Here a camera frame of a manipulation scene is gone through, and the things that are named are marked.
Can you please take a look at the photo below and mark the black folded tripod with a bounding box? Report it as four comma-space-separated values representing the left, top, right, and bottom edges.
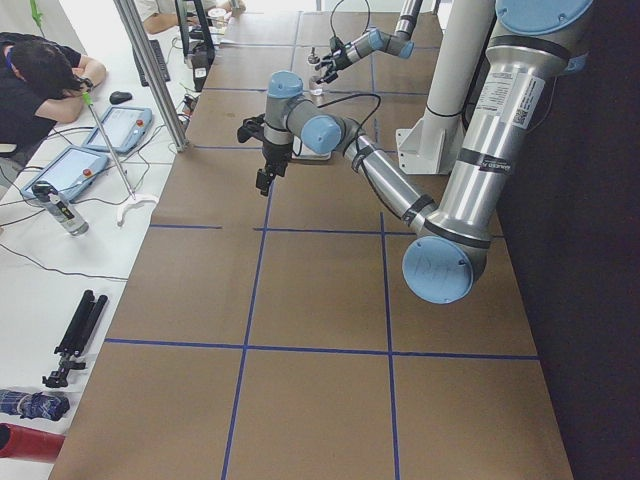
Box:
42, 290, 108, 388

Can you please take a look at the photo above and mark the blue folded umbrella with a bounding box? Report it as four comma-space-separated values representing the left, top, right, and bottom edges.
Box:
1, 389, 70, 421

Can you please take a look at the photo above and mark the black keyboard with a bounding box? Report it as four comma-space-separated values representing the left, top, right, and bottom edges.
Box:
135, 39, 172, 87

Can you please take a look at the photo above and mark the black monitor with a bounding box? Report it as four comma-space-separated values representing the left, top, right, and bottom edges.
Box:
174, 0, 221, 92

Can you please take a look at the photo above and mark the aluminium frame post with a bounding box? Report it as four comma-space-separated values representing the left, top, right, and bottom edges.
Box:
114, 0, 188, 152

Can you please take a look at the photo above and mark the person in black shirt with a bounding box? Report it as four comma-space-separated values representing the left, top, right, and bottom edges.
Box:
1, 32, 107, 166

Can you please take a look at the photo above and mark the metal reacher stick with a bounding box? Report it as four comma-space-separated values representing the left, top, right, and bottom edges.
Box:
81, 91, 159, 227

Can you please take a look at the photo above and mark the digital kitchen scale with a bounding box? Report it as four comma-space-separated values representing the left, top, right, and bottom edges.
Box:
292, 148, 332, 162

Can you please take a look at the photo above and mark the clear water bottle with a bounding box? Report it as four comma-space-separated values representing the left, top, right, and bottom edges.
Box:
31, 180, 89, 236

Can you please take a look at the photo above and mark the blue teach pendant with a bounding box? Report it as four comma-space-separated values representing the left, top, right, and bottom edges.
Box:
20, 146, 109, 200
101, 105, 153, 154

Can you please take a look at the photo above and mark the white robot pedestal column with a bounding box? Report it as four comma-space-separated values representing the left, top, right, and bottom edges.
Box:
396, 0, 495, 175

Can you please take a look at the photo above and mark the red cylinder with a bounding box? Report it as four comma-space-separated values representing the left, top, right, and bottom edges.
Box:
1, 423, 66, 463

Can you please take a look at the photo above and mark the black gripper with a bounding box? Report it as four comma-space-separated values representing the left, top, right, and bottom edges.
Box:
255, 140, 291, 197
315, 41, 350, 84

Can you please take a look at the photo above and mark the glass sauce dispenser bottle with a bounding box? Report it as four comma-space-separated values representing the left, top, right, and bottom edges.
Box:
306, 46, 323, 96

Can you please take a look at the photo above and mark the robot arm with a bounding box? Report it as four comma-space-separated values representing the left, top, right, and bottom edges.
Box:
237, 1, 594, 304
314, 0, 422, 84

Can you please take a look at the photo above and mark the black computer mouse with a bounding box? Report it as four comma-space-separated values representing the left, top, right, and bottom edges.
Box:
109, 91, 133, 105

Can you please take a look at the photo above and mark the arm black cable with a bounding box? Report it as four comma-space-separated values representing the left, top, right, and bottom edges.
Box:
329, 0, 373, 51
291, 92, 383, 157

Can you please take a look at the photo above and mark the near blue teach pendant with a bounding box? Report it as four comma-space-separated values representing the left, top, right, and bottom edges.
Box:
20, 146, 109, 200

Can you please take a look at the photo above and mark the far blue teach pendant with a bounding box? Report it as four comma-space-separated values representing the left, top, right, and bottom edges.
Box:
101, 105, 153, 154

